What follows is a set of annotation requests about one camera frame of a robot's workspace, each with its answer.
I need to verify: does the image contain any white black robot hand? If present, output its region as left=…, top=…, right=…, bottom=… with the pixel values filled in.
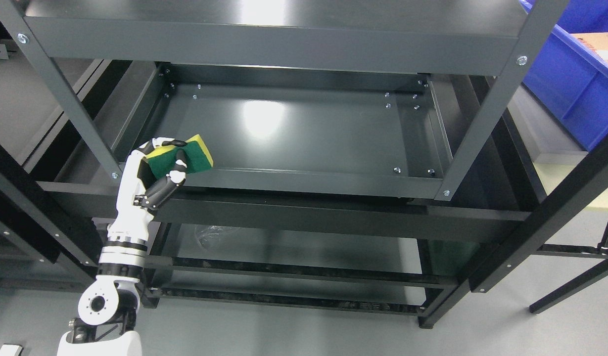
left=107, top=137, right=186, bottom=245

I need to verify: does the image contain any green yellow sponge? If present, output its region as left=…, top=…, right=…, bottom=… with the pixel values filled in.
left=145, top=134, right=215, bottom=178

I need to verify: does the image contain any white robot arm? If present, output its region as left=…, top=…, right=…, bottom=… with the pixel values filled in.
left=57, top=234, right=148, bottom=356

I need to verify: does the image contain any dark metal shelf rack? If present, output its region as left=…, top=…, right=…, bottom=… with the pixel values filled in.
left=0, top=0, right=608, bottom=328

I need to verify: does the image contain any blue plastic bin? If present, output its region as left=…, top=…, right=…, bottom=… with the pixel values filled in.
left=523, top=0, right=608, bottom=151

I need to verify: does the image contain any cardboard box in bin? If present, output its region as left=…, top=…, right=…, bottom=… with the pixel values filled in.
left=571, top=32, right=608, bottom=64

